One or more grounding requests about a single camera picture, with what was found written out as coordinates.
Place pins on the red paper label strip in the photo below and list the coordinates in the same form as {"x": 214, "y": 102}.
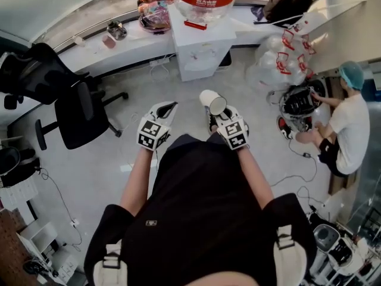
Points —
{"x": 195, "y": 25}

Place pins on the white shelf unit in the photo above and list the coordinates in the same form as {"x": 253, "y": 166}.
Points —
{"x": 41, "y": 234}

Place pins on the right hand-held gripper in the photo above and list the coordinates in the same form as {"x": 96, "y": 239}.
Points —
{"x": 233, "y": 134}

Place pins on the white plug adapter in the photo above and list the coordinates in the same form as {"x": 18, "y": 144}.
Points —
{"x": 74, "y": 222}

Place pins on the black office chair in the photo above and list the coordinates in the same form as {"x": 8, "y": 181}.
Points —
{"x": 77, "y": 115}

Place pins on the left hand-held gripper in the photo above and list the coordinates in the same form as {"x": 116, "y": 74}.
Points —
{"x": 151, "y": 133}

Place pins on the person's left forearm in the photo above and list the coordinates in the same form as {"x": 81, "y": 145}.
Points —
{"x": 137, "y": 183}

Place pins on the person's black shirt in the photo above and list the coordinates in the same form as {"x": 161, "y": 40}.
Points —
{"x": 202, "y": 219}

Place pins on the person's right forearm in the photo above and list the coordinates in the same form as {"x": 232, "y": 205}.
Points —
{"x": 256, "y": 180}

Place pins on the clear tube with pink contents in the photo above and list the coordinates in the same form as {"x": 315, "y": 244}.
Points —
{"x": 108, "y": 42}

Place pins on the white and black case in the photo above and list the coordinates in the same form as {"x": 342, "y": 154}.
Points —
{"x": 326, "y": 235}

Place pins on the bag of clear empty bottles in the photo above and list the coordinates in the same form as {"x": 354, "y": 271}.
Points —
{"x": 268, "y": 64}

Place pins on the black power adapter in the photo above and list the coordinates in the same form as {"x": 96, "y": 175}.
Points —
{"x": 307, "y": 154}

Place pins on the black and white trash bin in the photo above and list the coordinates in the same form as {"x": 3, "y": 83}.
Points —
{"x": 226, "y": 61}

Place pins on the white power strip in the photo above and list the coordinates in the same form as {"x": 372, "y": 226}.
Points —
{"x": 159, "y": 62}

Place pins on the glass teapot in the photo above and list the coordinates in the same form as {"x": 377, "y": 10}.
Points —
{"x": 116, "y": 30}

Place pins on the white cup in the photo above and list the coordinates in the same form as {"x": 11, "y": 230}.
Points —
{"x": 206, "y": 98}

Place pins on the clear plastic tube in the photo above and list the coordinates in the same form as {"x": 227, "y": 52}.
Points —
{"x": 79, "y": 41}

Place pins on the person's right shoe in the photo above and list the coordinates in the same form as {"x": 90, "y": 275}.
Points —
{"x": 213, "y": 125}

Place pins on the person's dark shorts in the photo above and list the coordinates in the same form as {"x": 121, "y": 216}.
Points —
{"x": 184, "y": 141}

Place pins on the pile of black bags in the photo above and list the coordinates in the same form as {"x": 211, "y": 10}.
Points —
{"x": 18, "y": 168}

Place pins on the white water dispenser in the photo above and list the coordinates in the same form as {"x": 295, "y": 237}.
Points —
{"x": 202, "y": 40}

